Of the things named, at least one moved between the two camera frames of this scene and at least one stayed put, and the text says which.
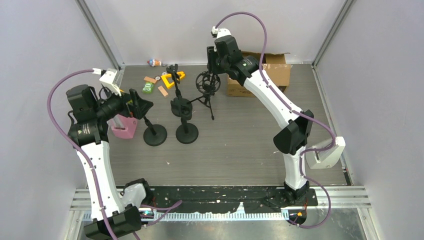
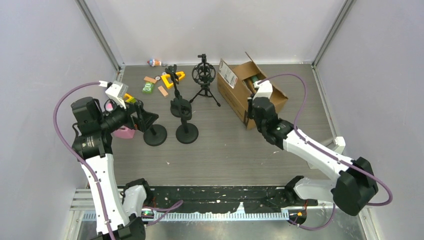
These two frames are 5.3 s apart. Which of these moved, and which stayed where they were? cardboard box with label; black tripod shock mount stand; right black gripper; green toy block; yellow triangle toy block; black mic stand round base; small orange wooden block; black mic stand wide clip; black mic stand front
Moved: right black gripper; black tripod shock mount stand; cardboard box with label
Stayed: black mic stand wide clip; black mic stand front; small orange wooden block; black mic stand round base; green toy block; yellow triangle toy block
